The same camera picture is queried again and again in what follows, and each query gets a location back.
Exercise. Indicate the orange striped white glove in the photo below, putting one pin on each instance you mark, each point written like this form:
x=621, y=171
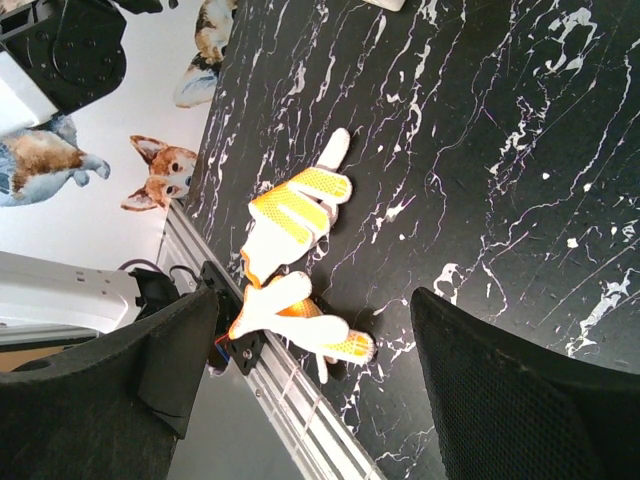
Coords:
x=291, y=218

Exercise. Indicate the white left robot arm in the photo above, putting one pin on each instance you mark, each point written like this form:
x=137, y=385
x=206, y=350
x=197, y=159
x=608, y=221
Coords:
x=56, y=58

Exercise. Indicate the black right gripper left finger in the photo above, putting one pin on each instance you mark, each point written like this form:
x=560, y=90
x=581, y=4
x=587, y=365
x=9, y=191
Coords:
x=113, y=407

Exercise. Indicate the white glove orange cuff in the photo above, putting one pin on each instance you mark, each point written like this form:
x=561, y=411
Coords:
x=284, y=307

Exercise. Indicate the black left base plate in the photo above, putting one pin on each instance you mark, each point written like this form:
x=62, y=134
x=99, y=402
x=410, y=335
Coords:
x=229, y=345

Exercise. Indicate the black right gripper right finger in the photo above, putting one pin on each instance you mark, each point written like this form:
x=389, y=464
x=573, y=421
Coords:
x=506, y=408

